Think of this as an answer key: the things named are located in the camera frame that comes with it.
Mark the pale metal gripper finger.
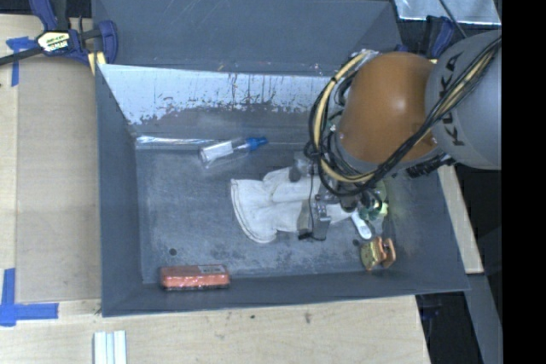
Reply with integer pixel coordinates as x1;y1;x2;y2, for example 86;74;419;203
288;153;316;183
296;199;333;242

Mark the white cloth glove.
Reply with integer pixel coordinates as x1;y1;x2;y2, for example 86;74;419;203
229;165;356;245

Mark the orange and brass small tool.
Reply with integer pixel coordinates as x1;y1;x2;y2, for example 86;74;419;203
359;235;398;272

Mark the clear spray bottle blue cap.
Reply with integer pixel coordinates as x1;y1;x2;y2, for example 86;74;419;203
198;135;270;168

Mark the grey metal bin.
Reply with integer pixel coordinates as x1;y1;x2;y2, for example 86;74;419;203
89;0;473;318

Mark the red-brown flat block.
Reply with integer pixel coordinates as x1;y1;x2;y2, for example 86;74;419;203
158;263;233;292

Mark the pale wood flat board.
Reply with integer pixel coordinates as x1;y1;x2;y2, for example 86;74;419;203
14;55;104;304

